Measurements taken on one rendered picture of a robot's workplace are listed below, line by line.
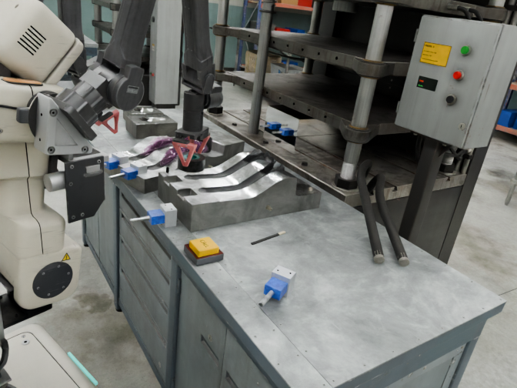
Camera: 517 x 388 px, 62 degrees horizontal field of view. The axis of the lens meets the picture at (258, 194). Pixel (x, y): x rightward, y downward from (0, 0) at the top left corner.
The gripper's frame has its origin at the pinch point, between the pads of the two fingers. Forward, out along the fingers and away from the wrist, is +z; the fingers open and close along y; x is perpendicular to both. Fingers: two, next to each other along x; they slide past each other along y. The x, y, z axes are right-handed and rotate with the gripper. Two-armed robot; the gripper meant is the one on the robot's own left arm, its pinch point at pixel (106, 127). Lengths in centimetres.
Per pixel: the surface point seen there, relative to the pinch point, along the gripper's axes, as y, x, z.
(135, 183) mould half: -10.6, 4.6, 17.4
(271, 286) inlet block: -80, 14, 10
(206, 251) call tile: -59, 14, 11
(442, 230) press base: -80, -106, 113
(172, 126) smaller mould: 29, -40, 37
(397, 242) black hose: -91, -28, 32
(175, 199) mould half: -33.2, 4.2, 13.8
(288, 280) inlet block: -82, 10, 12
